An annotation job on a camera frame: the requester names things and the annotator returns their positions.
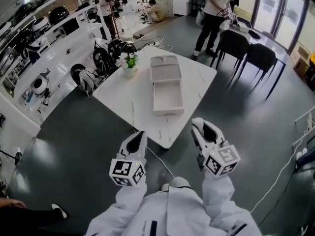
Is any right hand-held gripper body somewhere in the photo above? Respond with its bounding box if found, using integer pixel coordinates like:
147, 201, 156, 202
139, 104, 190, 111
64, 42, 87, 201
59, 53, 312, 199
196, 120, 241, 179

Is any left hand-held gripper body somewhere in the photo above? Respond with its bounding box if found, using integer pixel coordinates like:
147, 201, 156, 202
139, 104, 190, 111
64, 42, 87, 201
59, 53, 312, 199
109, 131, 148, 188

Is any white box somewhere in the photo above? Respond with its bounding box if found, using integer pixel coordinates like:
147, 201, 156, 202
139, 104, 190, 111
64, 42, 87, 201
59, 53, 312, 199
149, 55, 185, 117

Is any person's left forearm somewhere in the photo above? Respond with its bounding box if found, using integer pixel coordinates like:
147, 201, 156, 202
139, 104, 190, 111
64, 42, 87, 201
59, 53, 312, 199
105, 179, 148, 223

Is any person's right forearm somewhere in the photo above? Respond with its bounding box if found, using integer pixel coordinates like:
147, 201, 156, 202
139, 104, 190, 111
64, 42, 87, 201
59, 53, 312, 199
201, 172, 238, 222

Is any cardboard box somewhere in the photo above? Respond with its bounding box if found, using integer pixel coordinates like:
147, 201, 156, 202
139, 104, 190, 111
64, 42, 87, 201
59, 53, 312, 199
292, 44, 312, 77

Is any person's right white shoe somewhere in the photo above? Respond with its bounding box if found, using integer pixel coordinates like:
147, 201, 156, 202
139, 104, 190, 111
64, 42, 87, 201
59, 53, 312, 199
169, 177, 192, 188

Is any person's white jacket torso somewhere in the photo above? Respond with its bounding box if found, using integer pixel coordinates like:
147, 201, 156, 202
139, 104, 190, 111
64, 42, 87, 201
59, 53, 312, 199
85, 185, 263, 236

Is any white metal rack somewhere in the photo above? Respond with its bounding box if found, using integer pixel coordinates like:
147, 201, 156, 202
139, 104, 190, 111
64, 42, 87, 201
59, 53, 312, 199
292, 111, 315, 158

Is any grey white backpack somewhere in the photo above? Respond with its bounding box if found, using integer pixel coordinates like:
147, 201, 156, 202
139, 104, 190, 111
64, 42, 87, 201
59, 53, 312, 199
70, 63, 99, 98

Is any potted flower plant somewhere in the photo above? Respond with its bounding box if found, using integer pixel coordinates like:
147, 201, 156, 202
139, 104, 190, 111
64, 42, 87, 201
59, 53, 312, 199
115, 52, 140, 79

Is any black white patterned backpack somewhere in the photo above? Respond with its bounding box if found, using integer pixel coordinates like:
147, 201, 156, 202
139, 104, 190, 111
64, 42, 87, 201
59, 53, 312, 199
92, 45, 118, 76
107, 38, 137, 57

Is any white round robot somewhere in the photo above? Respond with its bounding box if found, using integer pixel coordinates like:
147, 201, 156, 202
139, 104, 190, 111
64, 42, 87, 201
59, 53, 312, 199
30, 68, 52, 106

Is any dark table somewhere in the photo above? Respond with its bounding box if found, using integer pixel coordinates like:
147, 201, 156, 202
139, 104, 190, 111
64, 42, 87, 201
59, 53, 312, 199
221, 25, 294, 100

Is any yellow black bin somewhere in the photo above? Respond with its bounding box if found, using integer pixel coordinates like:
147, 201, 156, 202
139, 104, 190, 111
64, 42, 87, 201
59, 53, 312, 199
304, 53, 315, 91

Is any white shelf unit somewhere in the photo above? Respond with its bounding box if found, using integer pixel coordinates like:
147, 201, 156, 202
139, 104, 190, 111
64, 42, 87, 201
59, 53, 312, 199
0, 0, 111, 127

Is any red coat stand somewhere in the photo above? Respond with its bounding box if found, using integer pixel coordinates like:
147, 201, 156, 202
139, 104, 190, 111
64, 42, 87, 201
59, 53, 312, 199
103, 0, 122, 40

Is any black monitor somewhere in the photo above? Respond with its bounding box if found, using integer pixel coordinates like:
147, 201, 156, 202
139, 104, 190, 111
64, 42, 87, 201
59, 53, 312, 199
61, 18, 81, 37

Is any white black helmet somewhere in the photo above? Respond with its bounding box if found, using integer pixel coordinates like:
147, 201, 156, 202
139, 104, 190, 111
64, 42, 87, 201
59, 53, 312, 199
31, 16, 50, 33

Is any white floor cable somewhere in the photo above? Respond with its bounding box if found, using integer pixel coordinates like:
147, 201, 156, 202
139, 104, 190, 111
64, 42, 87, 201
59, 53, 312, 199
147, 147, 176, 178
250, 139, 304, 213

